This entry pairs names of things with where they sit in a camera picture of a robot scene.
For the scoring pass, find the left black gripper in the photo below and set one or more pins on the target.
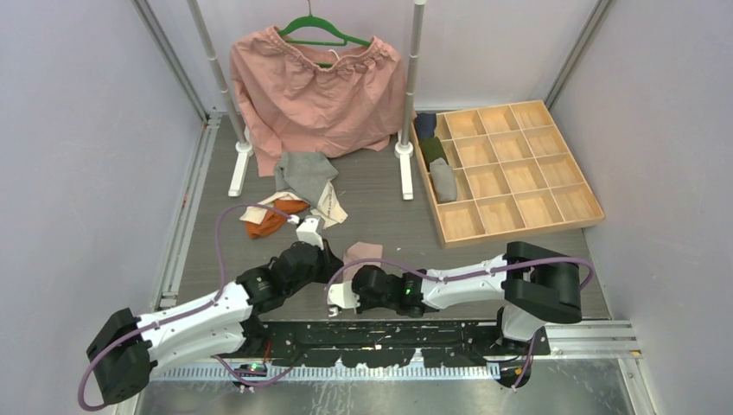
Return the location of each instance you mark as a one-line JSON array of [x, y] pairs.
[[329, 261]]

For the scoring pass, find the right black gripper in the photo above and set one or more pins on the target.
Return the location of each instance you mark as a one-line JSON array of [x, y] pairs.
[[364, 305]]

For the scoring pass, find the pink underwear cream waistband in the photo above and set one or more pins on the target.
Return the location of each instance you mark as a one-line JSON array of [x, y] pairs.
[[358, 251]]

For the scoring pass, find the grey underwear cream waistband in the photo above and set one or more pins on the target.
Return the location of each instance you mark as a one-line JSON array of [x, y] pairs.
[[310, 175], [443, 180]]

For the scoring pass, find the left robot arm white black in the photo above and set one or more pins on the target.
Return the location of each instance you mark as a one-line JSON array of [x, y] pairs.
[[129, 349]]

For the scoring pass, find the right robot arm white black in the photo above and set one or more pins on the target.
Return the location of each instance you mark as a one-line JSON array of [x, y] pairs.
[[538, 285]]

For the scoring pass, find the orange underwear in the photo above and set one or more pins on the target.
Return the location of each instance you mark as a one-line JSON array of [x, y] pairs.
[[260, 222]]

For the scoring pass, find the dark green rolled garment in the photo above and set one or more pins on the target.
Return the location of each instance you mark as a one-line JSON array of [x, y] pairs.
[[432, 150]]

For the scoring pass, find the pink shorts on hanger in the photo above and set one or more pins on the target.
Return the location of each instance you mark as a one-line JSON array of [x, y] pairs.
[[301, 99]]

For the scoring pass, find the dark blue rolled garment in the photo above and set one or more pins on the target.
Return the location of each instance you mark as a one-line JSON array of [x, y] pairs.
[[425, 124]]

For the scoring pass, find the wooden compartment tray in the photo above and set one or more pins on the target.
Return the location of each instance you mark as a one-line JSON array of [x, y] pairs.
[[515, 176]]

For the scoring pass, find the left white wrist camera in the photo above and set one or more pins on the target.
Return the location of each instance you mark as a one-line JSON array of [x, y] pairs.
[[308, 229]]

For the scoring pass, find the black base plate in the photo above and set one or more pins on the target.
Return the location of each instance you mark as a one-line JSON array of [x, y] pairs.
[[381, 343]]

